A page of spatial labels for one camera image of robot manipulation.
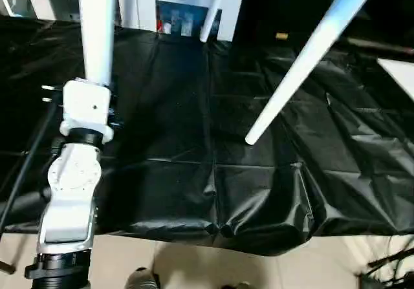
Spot white plastic table leg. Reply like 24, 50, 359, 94
199, 0, 227, 43
245, 0, 387, 146
77, 0, 118, 87

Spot black work surface mat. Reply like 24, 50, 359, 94
0, 14, 414, 257

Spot black metal bar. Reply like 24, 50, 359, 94
342, 37, 414, 56

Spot white flat board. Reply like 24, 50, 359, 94
376, 58, 414, 96

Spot black tripod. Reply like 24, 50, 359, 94
367, 249, 414, 270

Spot black floor cables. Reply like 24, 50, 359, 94
383, 233, 414, 289

